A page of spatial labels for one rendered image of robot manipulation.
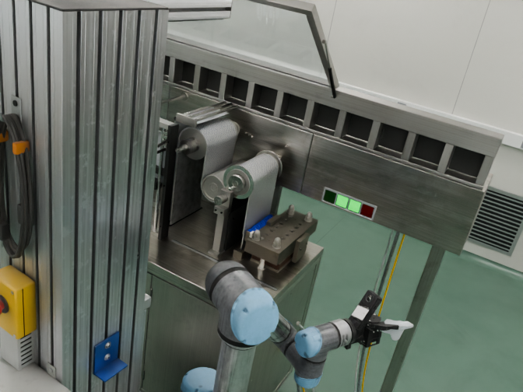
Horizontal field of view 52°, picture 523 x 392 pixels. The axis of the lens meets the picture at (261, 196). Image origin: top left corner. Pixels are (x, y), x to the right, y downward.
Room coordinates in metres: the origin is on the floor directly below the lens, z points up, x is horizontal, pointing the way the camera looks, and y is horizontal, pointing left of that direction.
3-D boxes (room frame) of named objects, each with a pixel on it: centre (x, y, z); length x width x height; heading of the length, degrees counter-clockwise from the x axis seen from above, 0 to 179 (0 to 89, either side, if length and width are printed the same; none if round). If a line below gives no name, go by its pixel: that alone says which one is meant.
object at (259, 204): (2.10, 0.00, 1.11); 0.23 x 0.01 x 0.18; 155
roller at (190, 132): (2.24, 0.27, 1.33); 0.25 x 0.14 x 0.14; 155
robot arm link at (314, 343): (1.16, -0.22, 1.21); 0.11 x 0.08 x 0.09; 125
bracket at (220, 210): (1.99, 0.15, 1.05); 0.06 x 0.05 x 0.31; 155
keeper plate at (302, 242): (2.06, -0.22, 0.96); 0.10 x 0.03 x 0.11; 155
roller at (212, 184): (2.18, 0.16, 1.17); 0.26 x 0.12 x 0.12; 155
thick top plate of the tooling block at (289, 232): (2.09, -0.13, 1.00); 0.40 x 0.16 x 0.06; 155
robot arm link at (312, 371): (1.18, -0.21, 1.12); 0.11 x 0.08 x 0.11; 35
